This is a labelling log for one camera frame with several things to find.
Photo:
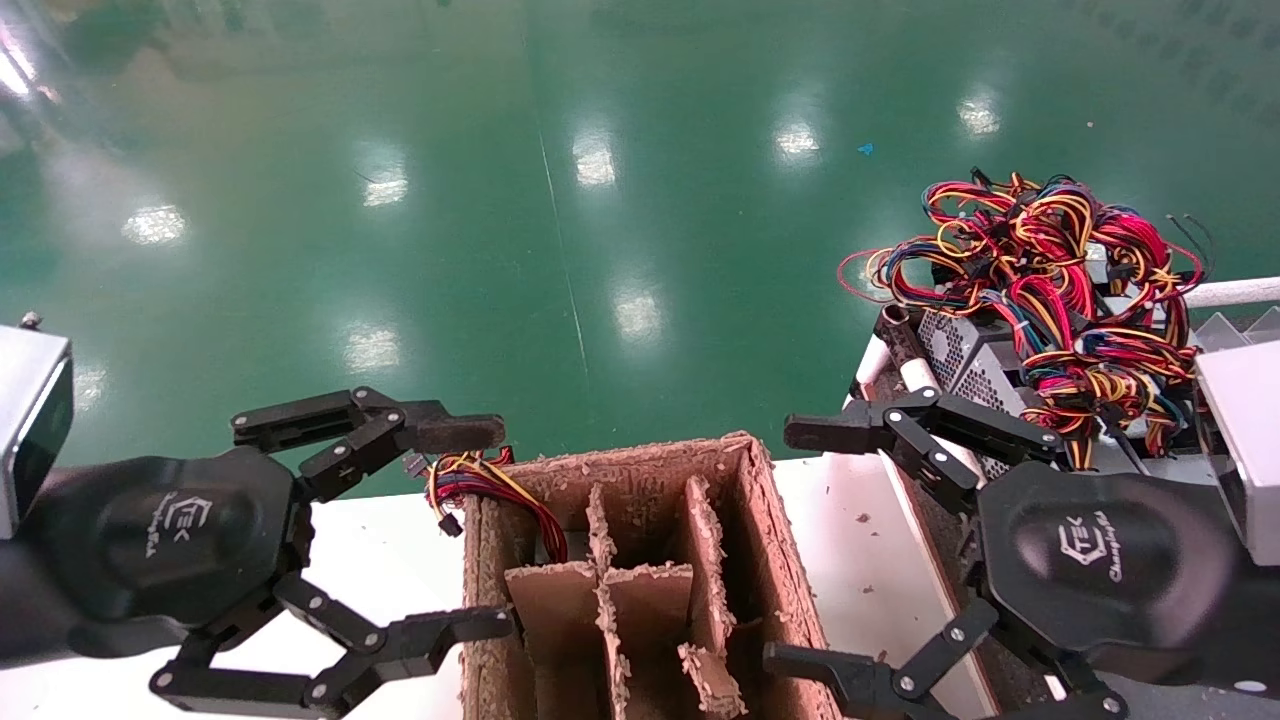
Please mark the grey mesh power supply unit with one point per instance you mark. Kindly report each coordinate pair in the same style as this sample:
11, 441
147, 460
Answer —
955, 350
997, 466

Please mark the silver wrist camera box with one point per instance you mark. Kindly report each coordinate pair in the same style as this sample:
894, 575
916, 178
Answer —
30, 420
1245, 440

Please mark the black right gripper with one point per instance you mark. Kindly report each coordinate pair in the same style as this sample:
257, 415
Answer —
1100, 560

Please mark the clear acrylic rack dividers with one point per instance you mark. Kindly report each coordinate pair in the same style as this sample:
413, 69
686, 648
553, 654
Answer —
1265, 325

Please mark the worn brown cardboard box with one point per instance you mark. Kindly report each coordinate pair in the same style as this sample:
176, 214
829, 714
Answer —
780, 540

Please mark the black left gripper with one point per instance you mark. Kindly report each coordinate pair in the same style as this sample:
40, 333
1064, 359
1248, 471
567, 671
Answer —
175, 530

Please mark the white rack back pipe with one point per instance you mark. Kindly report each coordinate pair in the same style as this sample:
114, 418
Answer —
1235, 292

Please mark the white rack leg pipe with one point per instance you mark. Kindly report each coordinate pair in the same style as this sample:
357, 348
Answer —
872, 362

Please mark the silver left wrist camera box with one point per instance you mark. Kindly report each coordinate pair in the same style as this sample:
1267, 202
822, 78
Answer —
30, 420

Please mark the black pipe connector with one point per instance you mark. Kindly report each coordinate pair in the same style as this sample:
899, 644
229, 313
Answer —
898, 335

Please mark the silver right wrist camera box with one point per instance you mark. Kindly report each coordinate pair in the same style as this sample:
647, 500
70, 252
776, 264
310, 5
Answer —
1245, 440

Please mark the brown cardboard divider insert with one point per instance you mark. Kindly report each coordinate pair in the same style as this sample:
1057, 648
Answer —
640, 600

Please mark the black rack track strip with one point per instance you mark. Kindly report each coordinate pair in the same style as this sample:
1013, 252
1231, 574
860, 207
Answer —
935, 530

